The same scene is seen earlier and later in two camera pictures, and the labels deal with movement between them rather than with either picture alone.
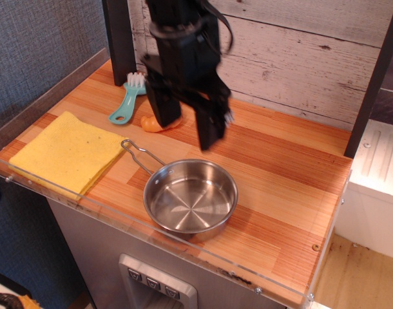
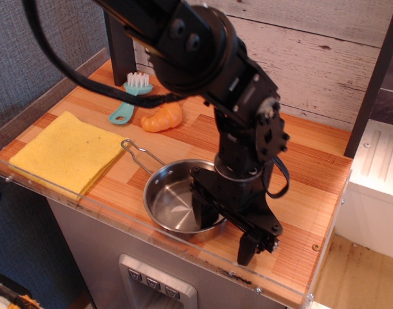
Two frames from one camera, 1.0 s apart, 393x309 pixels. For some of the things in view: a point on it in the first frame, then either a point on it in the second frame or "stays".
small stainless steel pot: [192, 200] stays
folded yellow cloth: [67, 156] stays
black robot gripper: [188, 56] to [245, 201]
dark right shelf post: [371, 89] stays
